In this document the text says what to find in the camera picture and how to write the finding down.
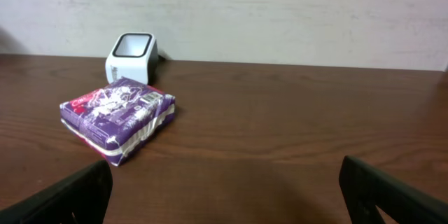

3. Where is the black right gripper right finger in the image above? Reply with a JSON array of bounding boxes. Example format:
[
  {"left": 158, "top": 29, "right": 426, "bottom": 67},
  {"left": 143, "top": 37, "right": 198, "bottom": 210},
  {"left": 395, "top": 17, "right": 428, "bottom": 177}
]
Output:
[{"left": 339, "top": 155, "right": 447, "bottom": 224}]

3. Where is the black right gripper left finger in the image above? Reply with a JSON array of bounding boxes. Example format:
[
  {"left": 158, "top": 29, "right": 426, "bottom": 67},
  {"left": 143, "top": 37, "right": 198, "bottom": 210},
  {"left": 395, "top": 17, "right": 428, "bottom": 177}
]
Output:
[{"left": 1, "top": 160, "right": 113, "bottom": 224}]

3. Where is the purple snack package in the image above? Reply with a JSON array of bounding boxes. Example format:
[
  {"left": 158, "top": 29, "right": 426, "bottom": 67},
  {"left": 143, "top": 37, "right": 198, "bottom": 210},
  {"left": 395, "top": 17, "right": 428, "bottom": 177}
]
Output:
[{"left": 59, "top": 77, "right": 176, "bottom": 166}]

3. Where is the white barcode scanner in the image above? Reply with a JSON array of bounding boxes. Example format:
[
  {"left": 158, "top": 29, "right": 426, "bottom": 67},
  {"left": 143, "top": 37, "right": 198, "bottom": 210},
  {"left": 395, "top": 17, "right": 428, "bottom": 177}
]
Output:
[{"left": 105, "top": 32, "right": 159, "bottom": 85}]

